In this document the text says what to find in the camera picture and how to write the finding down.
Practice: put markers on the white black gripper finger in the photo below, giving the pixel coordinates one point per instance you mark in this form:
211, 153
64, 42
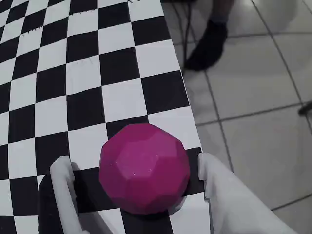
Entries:
61, 195

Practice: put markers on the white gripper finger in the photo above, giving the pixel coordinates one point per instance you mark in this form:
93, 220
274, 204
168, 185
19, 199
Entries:
231, 207

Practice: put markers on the pink faceted ball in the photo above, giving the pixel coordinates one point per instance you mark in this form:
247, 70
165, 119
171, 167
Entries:
143, 170

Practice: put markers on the black furniture foot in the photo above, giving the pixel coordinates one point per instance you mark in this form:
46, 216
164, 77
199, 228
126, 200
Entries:
306, 108

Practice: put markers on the black white checkered mat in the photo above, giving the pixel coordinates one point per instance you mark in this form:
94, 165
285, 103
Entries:
85, 73

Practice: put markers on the black socked foot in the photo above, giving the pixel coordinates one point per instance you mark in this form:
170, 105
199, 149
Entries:
209, 46

